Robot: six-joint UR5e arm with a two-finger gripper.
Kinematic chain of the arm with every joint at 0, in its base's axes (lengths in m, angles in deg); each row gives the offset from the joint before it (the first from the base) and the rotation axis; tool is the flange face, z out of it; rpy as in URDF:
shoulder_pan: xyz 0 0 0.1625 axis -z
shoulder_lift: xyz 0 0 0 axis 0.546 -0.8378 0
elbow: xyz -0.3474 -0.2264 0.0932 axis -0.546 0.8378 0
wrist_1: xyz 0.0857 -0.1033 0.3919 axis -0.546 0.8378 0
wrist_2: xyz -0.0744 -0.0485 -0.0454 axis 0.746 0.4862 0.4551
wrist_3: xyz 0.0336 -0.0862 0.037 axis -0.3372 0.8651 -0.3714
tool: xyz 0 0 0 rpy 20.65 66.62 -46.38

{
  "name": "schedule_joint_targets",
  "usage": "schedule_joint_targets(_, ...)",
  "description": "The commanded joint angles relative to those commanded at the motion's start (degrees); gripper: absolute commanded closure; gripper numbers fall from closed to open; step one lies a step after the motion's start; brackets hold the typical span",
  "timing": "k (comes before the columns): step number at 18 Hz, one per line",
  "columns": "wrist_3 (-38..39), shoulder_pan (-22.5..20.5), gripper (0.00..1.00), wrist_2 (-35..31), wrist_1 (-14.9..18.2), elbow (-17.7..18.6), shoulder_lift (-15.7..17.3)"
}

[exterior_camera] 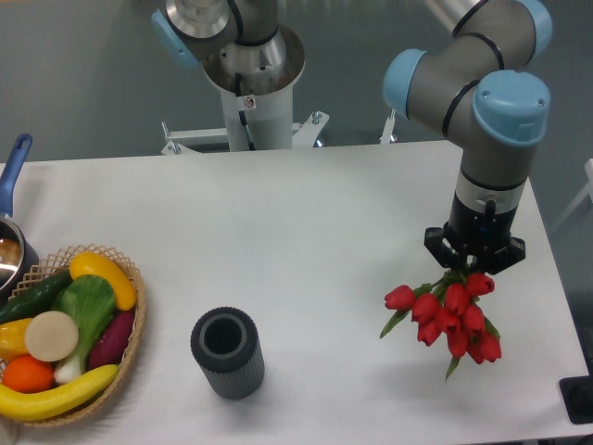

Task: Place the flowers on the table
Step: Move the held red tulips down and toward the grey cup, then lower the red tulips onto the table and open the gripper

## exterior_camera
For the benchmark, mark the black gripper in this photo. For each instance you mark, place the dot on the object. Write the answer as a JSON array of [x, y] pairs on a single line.
[[484, 234]]

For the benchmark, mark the red tulip bouquet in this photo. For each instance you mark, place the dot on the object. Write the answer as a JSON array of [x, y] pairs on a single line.
[[449, 308]]

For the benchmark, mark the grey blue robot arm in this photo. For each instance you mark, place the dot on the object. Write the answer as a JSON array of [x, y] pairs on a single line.
[[475, 93]]

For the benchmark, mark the black device at edge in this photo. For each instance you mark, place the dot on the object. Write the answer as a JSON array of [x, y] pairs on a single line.
[[577, 397]]

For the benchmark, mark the dark grey ribbed vase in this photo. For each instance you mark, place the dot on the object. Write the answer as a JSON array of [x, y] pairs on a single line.
[[226, 346]]

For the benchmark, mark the purple sweet potato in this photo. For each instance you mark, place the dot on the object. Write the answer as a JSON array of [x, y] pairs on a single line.
[[109, 348]]

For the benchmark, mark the green bok choy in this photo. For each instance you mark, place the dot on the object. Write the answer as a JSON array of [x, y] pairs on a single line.
[[90, 302]]

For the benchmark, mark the woven wicker basket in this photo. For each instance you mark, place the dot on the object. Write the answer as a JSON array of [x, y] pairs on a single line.
[[59, 261]]

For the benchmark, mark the beige round disc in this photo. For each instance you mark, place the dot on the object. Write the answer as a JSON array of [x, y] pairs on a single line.
[[51, 336]]

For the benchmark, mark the green cucumber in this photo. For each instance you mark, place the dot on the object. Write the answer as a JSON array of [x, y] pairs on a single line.
[[35, 299]]

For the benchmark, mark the orange fruit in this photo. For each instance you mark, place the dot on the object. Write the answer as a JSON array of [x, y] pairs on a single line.
[[26, 374]]

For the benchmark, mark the yellow bell pepper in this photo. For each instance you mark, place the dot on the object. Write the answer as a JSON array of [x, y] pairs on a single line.
[[12, 339]]

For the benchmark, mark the yellow banana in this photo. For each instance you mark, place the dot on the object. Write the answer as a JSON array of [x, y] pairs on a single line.
[[53, 402]]

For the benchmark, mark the white frame at right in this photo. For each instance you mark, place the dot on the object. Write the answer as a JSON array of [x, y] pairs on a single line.
[[578, 205]]

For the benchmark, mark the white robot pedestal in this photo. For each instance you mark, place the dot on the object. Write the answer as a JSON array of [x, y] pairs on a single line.
[[255, 84]]

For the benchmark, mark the blue handled saucepan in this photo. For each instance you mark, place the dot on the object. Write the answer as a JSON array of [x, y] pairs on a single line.
[[17, 255]]

